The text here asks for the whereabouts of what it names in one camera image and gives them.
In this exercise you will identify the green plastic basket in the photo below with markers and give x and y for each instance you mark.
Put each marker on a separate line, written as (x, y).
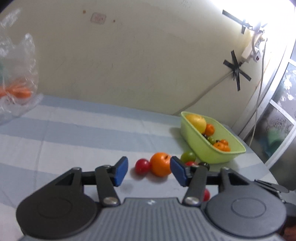
(205, 151)

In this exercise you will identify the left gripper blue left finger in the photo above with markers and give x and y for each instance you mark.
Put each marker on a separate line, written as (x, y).
(107, 177)

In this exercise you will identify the black tape cross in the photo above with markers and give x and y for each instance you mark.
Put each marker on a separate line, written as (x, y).
(236, 71)

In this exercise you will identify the clear plastic bag with fruit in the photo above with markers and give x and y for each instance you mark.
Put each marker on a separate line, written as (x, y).
(19, 73)

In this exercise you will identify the orange persimmon with stem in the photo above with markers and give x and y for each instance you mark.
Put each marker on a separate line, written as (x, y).
(222, 145)

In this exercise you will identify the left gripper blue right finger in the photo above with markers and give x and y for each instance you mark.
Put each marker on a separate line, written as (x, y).
(193, 177)

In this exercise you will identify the white power adapter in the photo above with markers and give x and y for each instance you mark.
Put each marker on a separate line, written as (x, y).
(252, 51)

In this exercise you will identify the red tomato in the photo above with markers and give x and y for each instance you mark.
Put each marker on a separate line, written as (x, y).
(142, 166)

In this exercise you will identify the large yellow grapefruit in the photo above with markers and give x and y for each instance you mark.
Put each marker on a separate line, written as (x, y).
(197, 121)

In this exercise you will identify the window frame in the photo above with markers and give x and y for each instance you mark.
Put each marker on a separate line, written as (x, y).
(268, 128)

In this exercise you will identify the orange mandarin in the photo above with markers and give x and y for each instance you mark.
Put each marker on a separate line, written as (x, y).
(160, 164)
(210, 130)

